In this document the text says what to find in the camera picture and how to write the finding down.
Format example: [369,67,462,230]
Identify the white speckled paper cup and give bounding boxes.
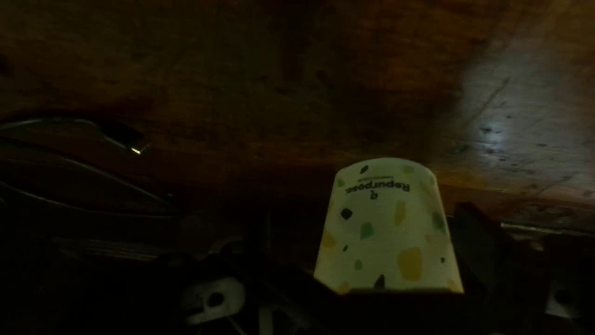
[313,162,466,296]

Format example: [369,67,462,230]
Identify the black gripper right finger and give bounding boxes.
[449,202,595,335]

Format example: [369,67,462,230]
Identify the dark desk cables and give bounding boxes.
[0,113,181,219]

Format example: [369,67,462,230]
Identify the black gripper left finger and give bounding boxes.
[179,206,350,335]

